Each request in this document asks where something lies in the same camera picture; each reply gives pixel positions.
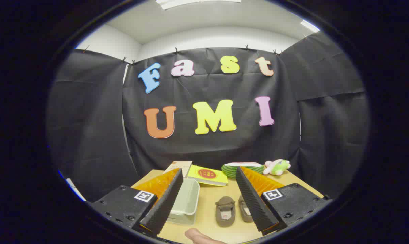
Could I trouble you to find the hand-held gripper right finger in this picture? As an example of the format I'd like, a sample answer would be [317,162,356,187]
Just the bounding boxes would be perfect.
[236,166,332,235]

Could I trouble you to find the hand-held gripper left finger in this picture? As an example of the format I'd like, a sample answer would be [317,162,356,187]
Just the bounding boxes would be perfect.
[89,168,184,237]

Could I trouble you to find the brown fuzzy shoe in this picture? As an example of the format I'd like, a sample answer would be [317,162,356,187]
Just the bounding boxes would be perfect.
[215,196,236,227]
[238,195,254,223]

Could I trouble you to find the white fabric storage box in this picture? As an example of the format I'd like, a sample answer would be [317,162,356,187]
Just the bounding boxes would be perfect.
[166,178,201,226]

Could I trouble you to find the cream book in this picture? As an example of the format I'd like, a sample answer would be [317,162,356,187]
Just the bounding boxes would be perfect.
[163,161,193,178]

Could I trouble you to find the watermelon slice plush toy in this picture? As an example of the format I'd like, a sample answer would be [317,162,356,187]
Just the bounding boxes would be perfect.
[221,162,265,179]

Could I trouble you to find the pink and green plush toy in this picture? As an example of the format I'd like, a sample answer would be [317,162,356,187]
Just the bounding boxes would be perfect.
[263,159,291,176]

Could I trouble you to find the yellow book with red circle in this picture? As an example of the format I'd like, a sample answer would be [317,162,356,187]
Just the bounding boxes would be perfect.
[187,165,229,187]

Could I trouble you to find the white sheet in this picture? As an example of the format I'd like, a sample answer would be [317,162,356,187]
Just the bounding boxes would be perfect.
[65,178,86,201]

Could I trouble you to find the small ceiling light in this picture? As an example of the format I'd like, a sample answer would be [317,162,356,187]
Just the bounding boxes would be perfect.
[300,19,320,33]

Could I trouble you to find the long ceiling light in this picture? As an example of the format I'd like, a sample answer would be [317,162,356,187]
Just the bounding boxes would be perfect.
[155,0,241,11]

